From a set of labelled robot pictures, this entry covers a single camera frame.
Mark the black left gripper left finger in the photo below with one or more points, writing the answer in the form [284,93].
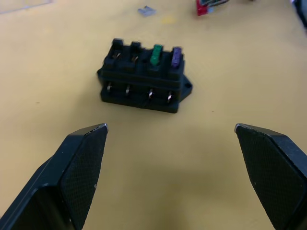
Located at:
[72,177]

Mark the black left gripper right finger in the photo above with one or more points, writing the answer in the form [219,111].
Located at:
[273,167]

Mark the black fuse box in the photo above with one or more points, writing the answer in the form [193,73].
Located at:
[141,81]

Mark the green blade fuse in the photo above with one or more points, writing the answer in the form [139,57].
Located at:
[155,57]

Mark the purple blade fuse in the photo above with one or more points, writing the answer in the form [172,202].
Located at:
[175,58]

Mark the red blade fuse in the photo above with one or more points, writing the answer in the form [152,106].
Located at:
[204,8]

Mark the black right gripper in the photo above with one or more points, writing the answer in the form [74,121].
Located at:
[300,12]

